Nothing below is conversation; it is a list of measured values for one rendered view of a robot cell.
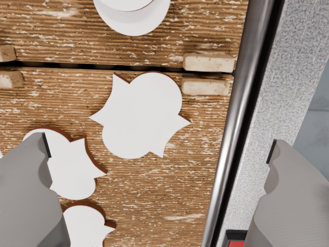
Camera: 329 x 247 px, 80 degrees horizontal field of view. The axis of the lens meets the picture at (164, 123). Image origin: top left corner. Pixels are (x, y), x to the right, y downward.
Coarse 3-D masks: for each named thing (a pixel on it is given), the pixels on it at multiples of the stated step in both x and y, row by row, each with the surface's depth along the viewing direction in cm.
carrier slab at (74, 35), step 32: (0, 0) 22; (32, 0) 22; (64, 0) 22; (192, 0) 22; (224, 0) 22; (0, 32) 24; (32, 32) 24; (64, 32) 24; (96, 32) 24; (160, 32) 24; (192, 32) 24; (224, 32) 24; (128, 64) 26; (160, 64) 26
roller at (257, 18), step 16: (256, 0) 24; (272, 0) 24; (256, 16) 25; (256, 32) 25; (240, 48) 27; (256, 48) 26; (240, 64) 27; (256, 64) 28; (240, 80) 28; (240, 96) 29; (240, 112) 30; (224, 128) 32; (240, 128) 32; (224, 144) 33; (224, 160) 34; (224, 176) 36; (224, 192) 39; (208, 208) 40; (208, 224) 42; (208, 240) 45
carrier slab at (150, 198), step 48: (0, 96) 27; (48, 96) 27; (96, 96) 27; (192, 96) 28; (0, 144) 31; (96, 144) 31; (192, 144) 31; (96, 192) 36; (144, 192) 36; (192, 192) 36; (144, 240) 42; (192, 240) 42
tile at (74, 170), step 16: (48, 128) 29; (48, 144) 30; (64, 144) 30; (80, 144) 30; (48, 160) 31; (64, 160) 31; (80, 160) 31; (64, 176) 32; (80, 176) 32; (96, 176) 32; (64, 192) 34; (80, 192) 34
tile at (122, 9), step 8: (104, 0) 18; (112, 0) 18; (120, 0) 18; (128, 0) 18; (136, 0) 18; (144, 0) 18; (152, 0) 19; (120, 8) 19; (128, 8) 19; (136, 8) 19
